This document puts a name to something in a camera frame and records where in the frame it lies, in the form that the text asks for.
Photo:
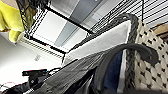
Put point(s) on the big yellow plush toy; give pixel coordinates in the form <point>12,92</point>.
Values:
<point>11,18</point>

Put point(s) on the black bag with grey print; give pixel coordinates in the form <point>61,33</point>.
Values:
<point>66,78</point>

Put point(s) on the dark blue plush toy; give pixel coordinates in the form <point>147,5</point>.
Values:
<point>113,73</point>

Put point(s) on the tan cardboard box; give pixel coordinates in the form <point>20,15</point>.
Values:
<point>162,30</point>

